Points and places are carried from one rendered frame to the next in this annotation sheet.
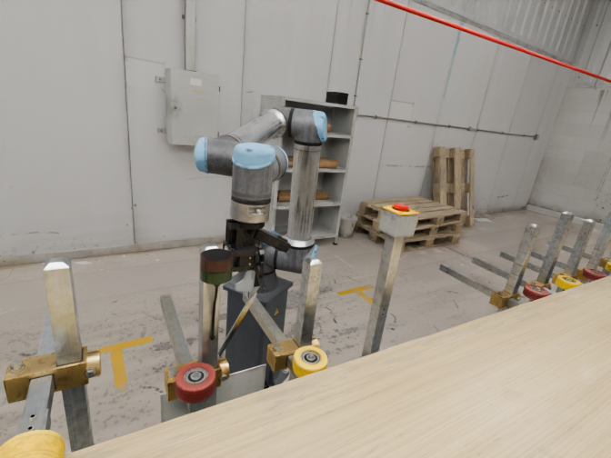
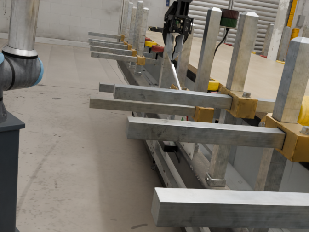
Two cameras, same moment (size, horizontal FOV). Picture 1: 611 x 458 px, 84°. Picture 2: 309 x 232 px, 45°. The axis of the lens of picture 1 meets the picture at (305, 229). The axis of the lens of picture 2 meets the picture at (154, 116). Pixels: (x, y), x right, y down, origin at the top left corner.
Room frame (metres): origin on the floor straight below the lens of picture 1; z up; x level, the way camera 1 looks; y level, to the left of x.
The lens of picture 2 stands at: (0.38, 1.35, 1.15)
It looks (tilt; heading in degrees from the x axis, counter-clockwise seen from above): 16 degrees down; 288
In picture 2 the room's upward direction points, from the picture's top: 8 degrees clockwise
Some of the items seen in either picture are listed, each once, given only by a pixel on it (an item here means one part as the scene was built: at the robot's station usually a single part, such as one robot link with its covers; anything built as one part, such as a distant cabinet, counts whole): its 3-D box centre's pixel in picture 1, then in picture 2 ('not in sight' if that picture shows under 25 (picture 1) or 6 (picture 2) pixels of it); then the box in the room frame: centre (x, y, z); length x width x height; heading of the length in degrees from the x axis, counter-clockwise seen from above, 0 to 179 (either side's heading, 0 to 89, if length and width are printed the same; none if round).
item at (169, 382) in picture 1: (197, 376); (200, 110); (0.61, 0.20, 0.85); 0.14 x 0.06 x 0.05; 122
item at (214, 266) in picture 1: (216, 260); (228, 14); (0.58, 0.16, 1.16); 0.06 x 0.06 x 0.02
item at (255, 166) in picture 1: (253, 173); not in sight; (0.75, 0.13, 1.30); 0.10 x 0.09 x 0.12; 172
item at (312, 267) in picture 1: (302, 340); (179, 84); (0.75, -0.03, 0.87); 0.04 x 0.04 x 0.48; 32
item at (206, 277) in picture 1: (216, 272); (227, 22); (0.58, 0.16, 1.13); 0.06 x 0.06 x 0.02
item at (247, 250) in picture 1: (245, 243); (180, 15); (0.74, 0.14, 1.13); 0.09 x 0.08 x 0.12; 122
